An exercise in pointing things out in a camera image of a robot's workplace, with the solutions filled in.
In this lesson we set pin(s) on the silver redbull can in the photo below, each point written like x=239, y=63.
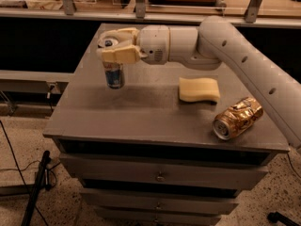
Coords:
x=113, y=71

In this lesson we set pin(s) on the black stand foot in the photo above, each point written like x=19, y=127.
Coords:
x=277, y=217

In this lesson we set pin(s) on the black tripod leg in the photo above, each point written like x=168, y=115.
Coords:
x=34, y=193

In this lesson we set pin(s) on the crushed gold soda can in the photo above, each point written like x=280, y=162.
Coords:
x=237, y=118

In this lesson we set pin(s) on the grey metal shelf rail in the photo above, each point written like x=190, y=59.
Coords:
x=147, y=18

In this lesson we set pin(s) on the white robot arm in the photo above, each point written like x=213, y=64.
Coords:
x=205, y=47

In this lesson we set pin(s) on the yellow sponge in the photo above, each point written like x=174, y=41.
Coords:
x=198, y=89

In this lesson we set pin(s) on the grey drawer cabinet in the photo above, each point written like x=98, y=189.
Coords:
x=115, y=141

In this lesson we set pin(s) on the top drawer knob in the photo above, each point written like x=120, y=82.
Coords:
x=160, y=177

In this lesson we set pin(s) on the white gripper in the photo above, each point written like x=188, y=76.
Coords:
x=153, y=43

